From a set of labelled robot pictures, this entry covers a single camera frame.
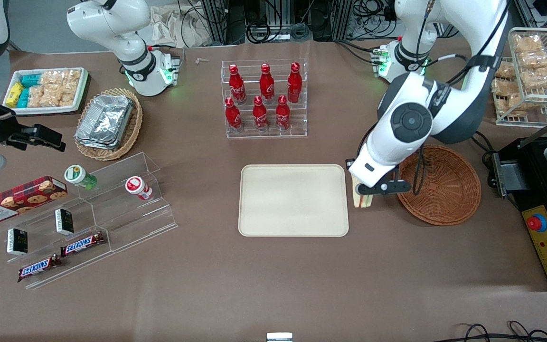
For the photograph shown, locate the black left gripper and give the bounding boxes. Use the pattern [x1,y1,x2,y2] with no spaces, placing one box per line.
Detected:
[346,159,401,184]

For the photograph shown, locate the triangular sandwich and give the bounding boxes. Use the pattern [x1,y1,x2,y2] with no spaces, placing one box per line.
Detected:
[352,175,374,209]

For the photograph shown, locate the white snack tray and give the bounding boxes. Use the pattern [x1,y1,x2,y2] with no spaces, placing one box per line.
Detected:
[2,67,90,116]

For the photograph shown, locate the beige rectangular tray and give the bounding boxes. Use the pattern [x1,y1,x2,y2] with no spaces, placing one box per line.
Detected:
[238,164,349,237]

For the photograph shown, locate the oval light wicker basket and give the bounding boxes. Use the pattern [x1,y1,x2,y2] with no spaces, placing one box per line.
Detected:
[74,88,143,161]

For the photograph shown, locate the round brown wicker basket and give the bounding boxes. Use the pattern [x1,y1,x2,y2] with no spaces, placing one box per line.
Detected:
[396,145,482,226]

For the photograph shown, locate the clear rice cracker bag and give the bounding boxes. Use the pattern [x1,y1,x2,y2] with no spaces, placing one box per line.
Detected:
[40,70,65,89]
[61,69,82,107]
[28,85,63,108]

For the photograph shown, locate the green cap drink bottle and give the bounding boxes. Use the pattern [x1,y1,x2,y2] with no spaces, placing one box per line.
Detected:
[64,165,98,190]

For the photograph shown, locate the yellow snack packet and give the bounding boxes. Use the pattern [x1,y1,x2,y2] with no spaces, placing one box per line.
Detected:
[6,82,24,108]

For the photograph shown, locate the stack of foil trays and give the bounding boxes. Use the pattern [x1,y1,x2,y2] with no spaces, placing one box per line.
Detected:
[75,95,134,151]

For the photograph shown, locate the clear acrylic bottle rack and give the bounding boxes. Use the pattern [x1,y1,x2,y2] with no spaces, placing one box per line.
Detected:
[221,59,308,139]

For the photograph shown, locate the red tartan cookie box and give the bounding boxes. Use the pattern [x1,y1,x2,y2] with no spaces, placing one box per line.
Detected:
[0,176,68,225]

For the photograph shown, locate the red cola bottle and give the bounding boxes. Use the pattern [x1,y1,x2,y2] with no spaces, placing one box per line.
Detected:
[225,97,243,133]
[275,95,291,131]
[229,64,246,105]
[287,62,302,104]
[253,95,269,132]
[260,63,275,104]

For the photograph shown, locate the small black white box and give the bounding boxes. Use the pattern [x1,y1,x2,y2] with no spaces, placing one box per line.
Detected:
[7,228,28,256]
[55,209,75,236]

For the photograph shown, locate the red cap drink bottle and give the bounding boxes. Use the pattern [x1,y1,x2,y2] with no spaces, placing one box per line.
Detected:
[125,176,153,201]

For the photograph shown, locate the Snickers chocolate bar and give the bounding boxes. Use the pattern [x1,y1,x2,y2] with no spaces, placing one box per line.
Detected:
[60,232,105,257]
[17,255,63,283]

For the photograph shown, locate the clear acrylic step display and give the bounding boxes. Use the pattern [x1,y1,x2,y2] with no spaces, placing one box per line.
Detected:
[0,152,179,290]

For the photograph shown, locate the crumpled beige cloth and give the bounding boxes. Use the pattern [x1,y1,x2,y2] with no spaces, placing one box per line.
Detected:
[149,5,213,48]

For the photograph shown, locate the black machine with yellow panel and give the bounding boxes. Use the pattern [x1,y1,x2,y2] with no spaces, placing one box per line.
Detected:
[492,135,547,291]

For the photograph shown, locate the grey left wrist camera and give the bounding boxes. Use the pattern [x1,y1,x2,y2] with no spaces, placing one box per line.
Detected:
[356,180,412,196]

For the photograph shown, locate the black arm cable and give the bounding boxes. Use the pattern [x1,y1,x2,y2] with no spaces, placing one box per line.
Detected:
[414,0,511,196]

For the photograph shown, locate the grey metal bracket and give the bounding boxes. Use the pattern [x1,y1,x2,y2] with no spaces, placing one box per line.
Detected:
[492,152,523,198]

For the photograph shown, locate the aluminium frame with cables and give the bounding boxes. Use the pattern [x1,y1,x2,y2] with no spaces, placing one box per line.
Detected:
[179,0,397,44]

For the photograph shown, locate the black floor cables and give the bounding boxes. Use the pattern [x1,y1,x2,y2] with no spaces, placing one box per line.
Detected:
[444,321,547,342]

